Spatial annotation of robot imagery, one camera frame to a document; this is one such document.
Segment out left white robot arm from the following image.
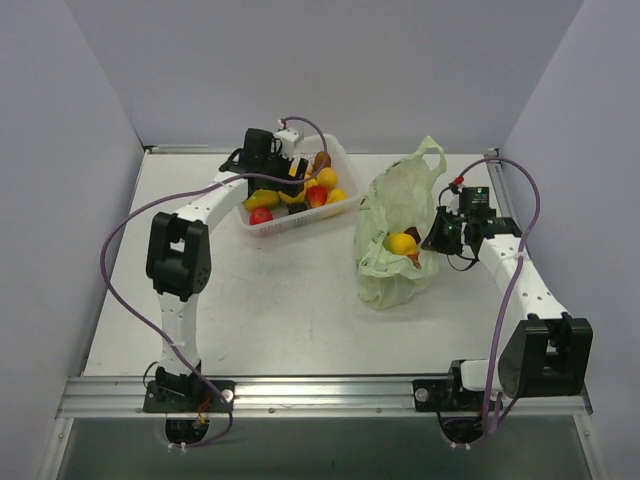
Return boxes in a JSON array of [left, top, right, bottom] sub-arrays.
[[146, 126, 307, 411]]

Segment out dark red plum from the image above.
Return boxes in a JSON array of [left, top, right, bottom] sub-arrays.
[[404, 227, 421, 244]]

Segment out small yellow lemon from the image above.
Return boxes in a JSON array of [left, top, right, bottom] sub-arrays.
[[326, 188, 348, 204]]

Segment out red peach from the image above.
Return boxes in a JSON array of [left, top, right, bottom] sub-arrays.
[[306, 185, 329, 208]]

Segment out yellow starfruit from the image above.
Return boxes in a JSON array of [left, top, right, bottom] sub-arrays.
[[278, 174, 318, 205]]

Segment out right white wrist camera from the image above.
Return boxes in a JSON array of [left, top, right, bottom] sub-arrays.
[[455, 187, 496, 220]]

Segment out orange fruit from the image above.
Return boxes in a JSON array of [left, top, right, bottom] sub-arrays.
[[316, 167, 338, 190]]

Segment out green yellow mango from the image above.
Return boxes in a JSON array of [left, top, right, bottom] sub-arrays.
[[243, 189, 280, 212]]

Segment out aluminium table edge rail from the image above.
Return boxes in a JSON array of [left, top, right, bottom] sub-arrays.
[[54, 372, 594, 421]]

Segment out light green plastic bag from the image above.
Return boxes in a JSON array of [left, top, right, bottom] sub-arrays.
[[354, 136, 447, 310]]

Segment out dark mangosteen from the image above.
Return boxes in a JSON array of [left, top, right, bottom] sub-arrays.
[[288, 202, 309, 215]]

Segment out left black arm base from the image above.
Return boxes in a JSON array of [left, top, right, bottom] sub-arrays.
[[142, 367, 236, 414]]

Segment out red apple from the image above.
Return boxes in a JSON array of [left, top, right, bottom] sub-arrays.
[[249, 207, 273, 226]]

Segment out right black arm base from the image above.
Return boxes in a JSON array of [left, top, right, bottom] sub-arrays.
[[409, 360, 489, 415]]

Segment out white perforated plastic basket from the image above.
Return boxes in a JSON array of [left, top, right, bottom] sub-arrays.
[[232, 133, 364, 237]]

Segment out brown kiwi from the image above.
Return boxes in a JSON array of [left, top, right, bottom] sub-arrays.
[[313, 151, 332, 171]]

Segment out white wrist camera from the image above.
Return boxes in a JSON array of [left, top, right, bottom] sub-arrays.
[[274, 128, 304, 158], [455, 187, 496, 220]]

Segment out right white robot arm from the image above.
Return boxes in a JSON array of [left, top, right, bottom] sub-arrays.
[[422, 206, 593, 409]]

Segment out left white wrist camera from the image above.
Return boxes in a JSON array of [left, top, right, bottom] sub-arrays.
[[274, 128, 304, 158]]

